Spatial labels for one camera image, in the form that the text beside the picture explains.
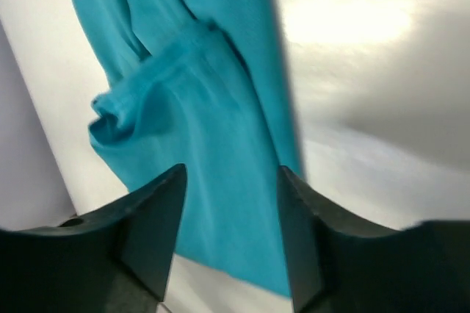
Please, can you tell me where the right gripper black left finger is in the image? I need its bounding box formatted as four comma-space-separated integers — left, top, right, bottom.
1, 164, 187, 312

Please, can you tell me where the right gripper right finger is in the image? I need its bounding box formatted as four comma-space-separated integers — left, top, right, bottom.
277, 166, 469, 312

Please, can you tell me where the teal t-shirt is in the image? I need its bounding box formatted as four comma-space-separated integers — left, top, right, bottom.
72, 0, 301, 296

